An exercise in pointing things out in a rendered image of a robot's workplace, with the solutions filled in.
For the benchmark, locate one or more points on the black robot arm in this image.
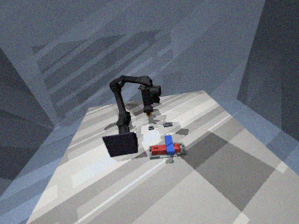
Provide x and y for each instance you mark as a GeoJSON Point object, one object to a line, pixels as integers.
{"type": "Point", "coordinates": [154, 91]}

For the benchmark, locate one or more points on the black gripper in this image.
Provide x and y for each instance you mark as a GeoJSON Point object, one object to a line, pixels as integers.
{"type": "Point", "coordinates": [147, 104]}

